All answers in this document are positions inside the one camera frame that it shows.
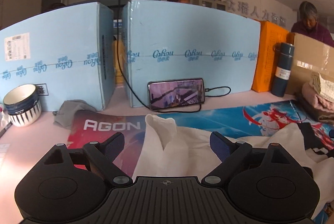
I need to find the white and black t-shirt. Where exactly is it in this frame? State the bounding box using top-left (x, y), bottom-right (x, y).
top-left (133, 115), bottom-right (333, 213)

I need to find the blue anime desk mat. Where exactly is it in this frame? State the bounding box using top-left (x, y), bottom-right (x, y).
top-left (67, 100), bottom-right (333, 176)

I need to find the grey cloth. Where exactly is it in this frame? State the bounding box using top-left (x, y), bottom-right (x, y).
top-left (53, 100), bottom-right (97, 130)

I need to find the smartphone playing video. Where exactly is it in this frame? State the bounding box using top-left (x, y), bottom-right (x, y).
top-left (148, 78), bottom-right (205, 110)

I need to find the blue and white ceramic bowl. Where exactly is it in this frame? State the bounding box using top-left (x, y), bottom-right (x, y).
top-left (3, 84), bottom-right (41, 127)

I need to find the pink knitted sweater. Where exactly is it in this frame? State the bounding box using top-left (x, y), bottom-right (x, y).
top-left (302, 83), bottom-right (333, 113)

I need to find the dark blue thermos bottle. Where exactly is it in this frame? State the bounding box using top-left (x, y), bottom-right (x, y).
top-left (271, 43), bottom-right (294, 97)

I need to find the orange box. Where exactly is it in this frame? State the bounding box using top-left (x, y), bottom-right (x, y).
top-left (251, 20), bottom-right (289, 93)

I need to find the brown cardboard box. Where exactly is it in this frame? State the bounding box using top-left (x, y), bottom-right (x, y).
top-left (285, 33), bottom-right (334, 95)

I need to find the large light blue carton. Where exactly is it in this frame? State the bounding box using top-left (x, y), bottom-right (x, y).
top-left (122, 0), bottom-right (260, 108)

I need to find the person in purple jacket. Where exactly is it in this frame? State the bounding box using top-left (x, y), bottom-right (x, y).
top-left (291, 1), bottom-right (333, 47)

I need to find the black charging cable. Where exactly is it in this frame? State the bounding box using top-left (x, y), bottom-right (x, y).
top-left (116, 0), bottom-right (232, 113)

